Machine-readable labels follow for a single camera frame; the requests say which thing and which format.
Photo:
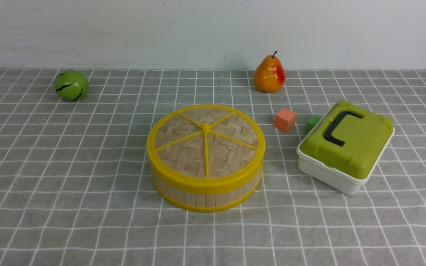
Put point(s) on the green cube block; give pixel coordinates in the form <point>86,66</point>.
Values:
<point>311,123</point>

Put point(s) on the grey checked tablecloth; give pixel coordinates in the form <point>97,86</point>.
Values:
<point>75,188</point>

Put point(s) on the yellow bamboo steamer lid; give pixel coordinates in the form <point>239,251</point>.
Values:
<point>206,149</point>

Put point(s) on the bamboo steamer base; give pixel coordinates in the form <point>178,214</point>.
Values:
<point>206,203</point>

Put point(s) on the green toy ball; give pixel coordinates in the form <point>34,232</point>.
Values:
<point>71,85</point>

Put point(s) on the green lidded white box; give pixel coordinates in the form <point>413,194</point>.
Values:
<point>344,147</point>

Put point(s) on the orange toy pear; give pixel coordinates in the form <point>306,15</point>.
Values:
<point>270,75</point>

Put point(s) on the orange cube block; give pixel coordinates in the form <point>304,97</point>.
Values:
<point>285,119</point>

